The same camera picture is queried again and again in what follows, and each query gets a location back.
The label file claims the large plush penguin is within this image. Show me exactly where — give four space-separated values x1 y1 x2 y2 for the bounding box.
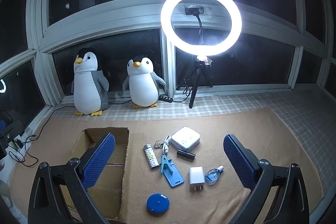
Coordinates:
71 47 109 117

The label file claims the white wall charger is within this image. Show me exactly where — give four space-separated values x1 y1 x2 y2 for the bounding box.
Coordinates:
189 166 205 192

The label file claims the phone holder on gooseneck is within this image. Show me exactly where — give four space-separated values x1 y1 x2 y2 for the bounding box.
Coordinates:
185 7 204 44

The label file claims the silver key with ring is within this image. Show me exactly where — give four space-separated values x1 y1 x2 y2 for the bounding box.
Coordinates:
154 140 165 149

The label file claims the white square box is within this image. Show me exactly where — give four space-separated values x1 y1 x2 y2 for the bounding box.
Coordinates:
170 126 201 152

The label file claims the black cable on floor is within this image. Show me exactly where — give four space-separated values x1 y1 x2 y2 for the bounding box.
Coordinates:
8 104 76 168

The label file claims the blue phone stand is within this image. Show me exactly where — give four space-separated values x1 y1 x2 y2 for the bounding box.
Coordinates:
162 159 185 188

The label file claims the black cylindrical stick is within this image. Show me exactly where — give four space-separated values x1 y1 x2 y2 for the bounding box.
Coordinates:
177 149 195 161

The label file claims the patterned white lighter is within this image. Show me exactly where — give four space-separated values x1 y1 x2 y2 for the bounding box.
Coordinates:
143 144 159 169

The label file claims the blue plastic clip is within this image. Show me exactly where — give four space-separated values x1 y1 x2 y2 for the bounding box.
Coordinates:
161 154 170 174

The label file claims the small blue liquid bottle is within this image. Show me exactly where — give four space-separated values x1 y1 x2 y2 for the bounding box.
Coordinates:
205 165 224 185

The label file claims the bright ring light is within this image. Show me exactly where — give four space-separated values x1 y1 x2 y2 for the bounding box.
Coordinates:
161 0 242 56

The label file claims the black tripod stand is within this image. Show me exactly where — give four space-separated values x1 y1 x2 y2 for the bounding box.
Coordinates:
176 55 214 109

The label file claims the blue round tape measure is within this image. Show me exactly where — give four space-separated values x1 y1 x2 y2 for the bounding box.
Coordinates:
146 193 170 214

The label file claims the white usb cable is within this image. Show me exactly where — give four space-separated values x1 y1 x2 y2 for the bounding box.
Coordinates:
160 134 172 156

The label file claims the small plush penguin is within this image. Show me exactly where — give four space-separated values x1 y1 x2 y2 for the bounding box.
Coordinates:
122 55 166 109

